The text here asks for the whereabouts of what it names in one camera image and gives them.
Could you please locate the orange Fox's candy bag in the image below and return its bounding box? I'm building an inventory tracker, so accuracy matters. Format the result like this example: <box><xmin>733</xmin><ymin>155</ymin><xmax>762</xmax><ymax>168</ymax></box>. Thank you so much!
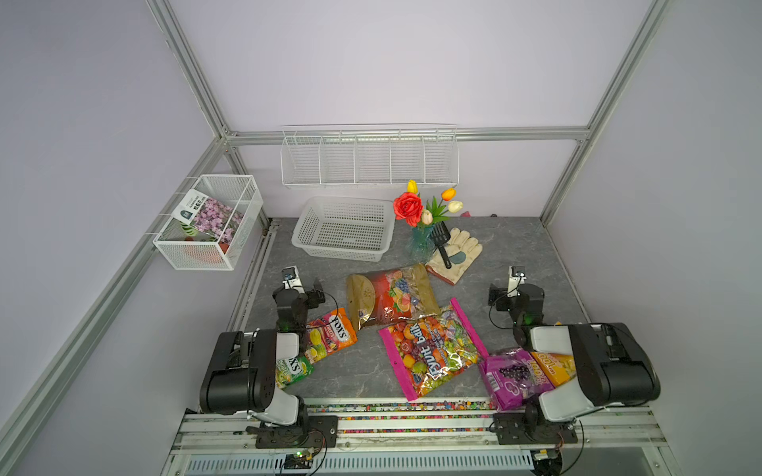
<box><xmin>305</xmin><ymin>307</ymin><xmax>357</xmax><ymax>364</ymax></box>

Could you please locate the green Fox's candy bag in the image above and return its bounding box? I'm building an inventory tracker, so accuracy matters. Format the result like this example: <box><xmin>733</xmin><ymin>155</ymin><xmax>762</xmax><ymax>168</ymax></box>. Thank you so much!
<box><xmin>276</xmin><ymin>355</ymin><xmax>314</xmax><ymax>389</ymax></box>

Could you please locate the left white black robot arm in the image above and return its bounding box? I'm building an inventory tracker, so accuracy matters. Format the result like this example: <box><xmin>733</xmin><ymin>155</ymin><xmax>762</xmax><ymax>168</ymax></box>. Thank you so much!
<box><xmin>200</xmin><ymin>281</ymin><xmax>325</xmax><ymax>428</ymax></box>

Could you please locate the white wire wall shelf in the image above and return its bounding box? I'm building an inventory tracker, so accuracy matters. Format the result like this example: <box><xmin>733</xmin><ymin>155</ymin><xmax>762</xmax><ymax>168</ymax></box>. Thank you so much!
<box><xmin>280</xmin><ymin>124</ymin><xmax>460</xmax><ymax>188</ymax></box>

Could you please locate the white wire side basket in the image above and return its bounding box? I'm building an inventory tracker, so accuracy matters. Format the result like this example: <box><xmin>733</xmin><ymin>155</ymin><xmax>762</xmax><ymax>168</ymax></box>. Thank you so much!
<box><xmin>153</xmin><ymin>175</ymin><xmax>263</xmax><ymax>271</ymax></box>

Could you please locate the flower seed packet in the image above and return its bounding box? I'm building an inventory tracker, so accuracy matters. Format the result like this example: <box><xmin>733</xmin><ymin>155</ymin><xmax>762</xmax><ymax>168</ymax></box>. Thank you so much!
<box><xmin>171</xmin><ymin>190</ymin><xmax>244</xmax><ymax>245</ymax></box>

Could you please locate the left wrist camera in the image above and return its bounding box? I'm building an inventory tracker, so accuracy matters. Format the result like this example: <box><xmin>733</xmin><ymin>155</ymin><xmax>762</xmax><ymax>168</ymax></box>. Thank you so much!
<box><xmin>281</xmin><ymin>266</ymin><xmax>304</xmax><ymax>290</ymax></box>

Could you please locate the purple candy bag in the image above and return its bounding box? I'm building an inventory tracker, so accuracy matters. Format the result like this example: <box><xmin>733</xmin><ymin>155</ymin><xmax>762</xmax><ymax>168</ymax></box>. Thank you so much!
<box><xmin>478</xmin><ymin>348</ymin><xmax>555</xmax><ymax>411</ymax></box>

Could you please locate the white plastic perforated basket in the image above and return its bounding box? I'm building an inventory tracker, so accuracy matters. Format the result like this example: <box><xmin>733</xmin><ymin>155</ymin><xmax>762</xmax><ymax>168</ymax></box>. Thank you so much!
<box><xmin>292</xmin><ymin>196</ymin><xmax>396</xmax><ymax>262</ymax></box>

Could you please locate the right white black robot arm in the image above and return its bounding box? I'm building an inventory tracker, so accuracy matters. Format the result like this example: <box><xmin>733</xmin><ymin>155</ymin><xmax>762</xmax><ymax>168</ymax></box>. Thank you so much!
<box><xmin>488</xmin><ymin>284</ymin><xmax>661</xmax><ymax>422</ymax></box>

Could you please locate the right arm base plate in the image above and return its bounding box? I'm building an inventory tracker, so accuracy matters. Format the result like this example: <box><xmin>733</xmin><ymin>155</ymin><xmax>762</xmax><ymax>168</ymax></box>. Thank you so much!
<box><xmin>488</xmin><ymin>413</ymin><xmax>579</xmax><ymax>447</ymax></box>

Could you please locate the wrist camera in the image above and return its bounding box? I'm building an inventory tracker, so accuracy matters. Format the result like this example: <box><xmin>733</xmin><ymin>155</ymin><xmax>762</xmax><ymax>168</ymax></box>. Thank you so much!
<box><xmin>506</xmin><ymin>266</ymin><xmax>526</xmax><ymax>298</ymax></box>
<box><xmin>281</xmin><ymin>266</ymin><xmax>304</xmax><ymax>290</ymax></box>

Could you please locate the pink fruit ball candy bag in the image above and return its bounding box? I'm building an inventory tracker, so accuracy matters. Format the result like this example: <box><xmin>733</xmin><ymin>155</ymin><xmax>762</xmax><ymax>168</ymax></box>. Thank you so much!
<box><xmin>379</xmin><ymin>299</ymin><xmax>488</xmax><ymax>402</ymax></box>

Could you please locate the artificial flower bouquet in vase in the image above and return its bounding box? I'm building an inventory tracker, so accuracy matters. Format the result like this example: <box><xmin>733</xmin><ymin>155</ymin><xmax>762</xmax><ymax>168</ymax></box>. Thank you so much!
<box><xmin>392</xmin><ymin>180</ymin><xmax>464</xmax><ymax>263</ymax></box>

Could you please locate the gold red candy bag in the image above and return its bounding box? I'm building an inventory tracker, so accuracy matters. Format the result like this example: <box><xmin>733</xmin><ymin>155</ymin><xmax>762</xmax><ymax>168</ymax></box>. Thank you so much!
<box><xmin>345</xmin><ymin>264</ymin><xmax>440</xmax><ymax>330</ymax></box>

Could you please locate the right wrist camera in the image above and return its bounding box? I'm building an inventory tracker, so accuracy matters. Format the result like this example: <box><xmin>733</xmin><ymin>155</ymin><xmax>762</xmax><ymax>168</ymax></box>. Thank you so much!
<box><xmin>506</xmin><ymin>266</ymin><xmax>526</xmax><ymax>298</ymax></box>

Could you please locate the aluminium front rail frame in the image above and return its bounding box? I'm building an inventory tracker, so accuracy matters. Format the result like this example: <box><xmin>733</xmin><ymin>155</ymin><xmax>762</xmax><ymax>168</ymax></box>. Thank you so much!
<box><xmin>163</xmin><ymin>397</ymin><xmax>681</xmax><ymax>475</ymax></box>

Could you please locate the yellow orange candy bag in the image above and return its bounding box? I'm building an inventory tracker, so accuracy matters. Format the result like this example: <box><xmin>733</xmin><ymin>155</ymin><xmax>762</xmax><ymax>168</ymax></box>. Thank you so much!
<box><xmin>531</xmin><ymin>352</ymin><xmax>577</xmax><ymax>388</ymax></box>

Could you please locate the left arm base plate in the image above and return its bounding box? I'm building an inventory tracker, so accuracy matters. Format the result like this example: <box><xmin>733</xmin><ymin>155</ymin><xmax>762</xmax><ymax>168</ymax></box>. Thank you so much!
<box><xmin>246</xmin><ymin>416</ymin><xmax>339</xmax><ymax>449</ymax></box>

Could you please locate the beige work glove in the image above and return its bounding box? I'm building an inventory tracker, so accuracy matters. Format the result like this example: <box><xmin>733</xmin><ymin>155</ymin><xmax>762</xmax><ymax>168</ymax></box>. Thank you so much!
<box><xmin>425</xmin><ymin>228</ymin><xmax>483</xmax><ymax>286</ymax></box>

